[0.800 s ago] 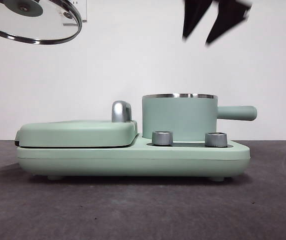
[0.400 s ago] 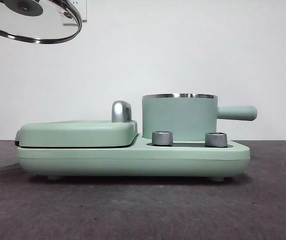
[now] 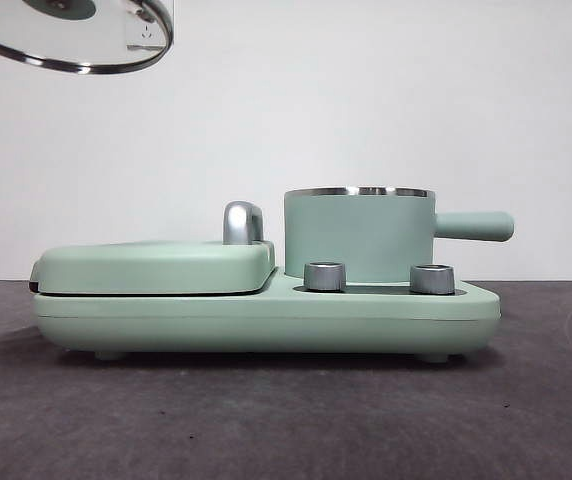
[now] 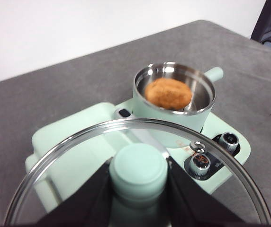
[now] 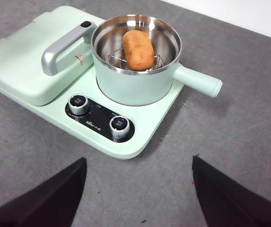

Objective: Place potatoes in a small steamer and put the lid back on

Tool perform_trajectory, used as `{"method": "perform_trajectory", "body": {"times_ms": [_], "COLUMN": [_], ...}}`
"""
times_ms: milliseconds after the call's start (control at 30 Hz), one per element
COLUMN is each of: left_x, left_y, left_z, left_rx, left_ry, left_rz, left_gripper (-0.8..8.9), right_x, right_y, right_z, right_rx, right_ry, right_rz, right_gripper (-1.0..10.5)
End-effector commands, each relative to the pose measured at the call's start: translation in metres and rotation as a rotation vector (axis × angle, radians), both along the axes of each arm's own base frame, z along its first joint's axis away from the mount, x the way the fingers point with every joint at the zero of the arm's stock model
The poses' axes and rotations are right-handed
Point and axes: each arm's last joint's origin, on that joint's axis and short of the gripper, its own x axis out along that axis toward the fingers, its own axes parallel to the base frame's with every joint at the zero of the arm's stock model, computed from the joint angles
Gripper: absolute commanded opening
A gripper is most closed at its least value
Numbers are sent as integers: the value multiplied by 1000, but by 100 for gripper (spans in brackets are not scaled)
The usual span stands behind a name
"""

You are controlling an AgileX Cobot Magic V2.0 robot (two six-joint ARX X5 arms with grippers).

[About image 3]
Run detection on mint green breakfast maker base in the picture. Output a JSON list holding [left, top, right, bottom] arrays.
[[33, 266, 502, 364]]

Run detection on white wall socket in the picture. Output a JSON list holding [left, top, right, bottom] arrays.
[[125, 0, 175, 50]]

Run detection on mint green pot with handle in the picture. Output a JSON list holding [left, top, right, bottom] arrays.
[[282, 185, 516, 285]]

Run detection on chrome griddle cover handle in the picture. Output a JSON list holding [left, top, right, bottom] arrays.
[[222, 200, 267, 247]]

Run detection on mint green griddle cover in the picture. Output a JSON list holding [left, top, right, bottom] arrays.
[[29, 239, 277, 296]]

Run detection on glass pot lid green knob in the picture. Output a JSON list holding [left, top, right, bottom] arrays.
[[0, 0, 175, 76]]

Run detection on silver control knob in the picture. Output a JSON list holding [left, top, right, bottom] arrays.
[[303, 261, 348, 292], [409, 263, 456, 295]]

